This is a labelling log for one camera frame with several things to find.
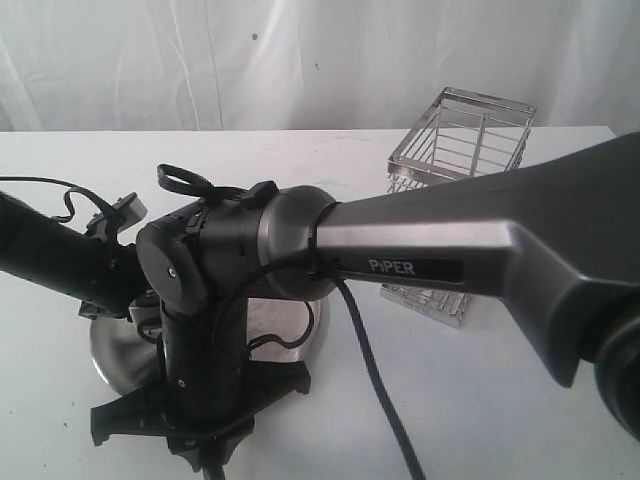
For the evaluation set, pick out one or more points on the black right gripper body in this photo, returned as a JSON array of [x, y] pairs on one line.
[[160, 411]]

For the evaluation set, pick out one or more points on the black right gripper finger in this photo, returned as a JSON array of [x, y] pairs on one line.
[[213, 458]]

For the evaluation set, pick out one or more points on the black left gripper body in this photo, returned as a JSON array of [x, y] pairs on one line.
[[111, 277]]

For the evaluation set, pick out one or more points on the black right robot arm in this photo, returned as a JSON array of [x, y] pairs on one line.
[[556, 243]]

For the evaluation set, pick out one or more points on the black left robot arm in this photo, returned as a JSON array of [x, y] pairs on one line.
[[36, 248]]

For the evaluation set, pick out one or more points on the round stainless steel plate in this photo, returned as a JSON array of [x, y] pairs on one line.
[[127, 362]]

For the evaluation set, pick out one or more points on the white backdrop curtain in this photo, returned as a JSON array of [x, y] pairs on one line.
[[249, 65]]

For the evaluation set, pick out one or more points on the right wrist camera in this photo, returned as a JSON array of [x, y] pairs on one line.
[[144, 311]]

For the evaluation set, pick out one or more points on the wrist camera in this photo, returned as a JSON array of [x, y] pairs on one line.
[[144, 311], [125, 213]]

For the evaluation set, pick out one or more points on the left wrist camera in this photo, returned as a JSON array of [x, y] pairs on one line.
[[125, 213]]

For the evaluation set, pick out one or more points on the wire metal utensil holder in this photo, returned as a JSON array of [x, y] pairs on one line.
[[462, 134]]

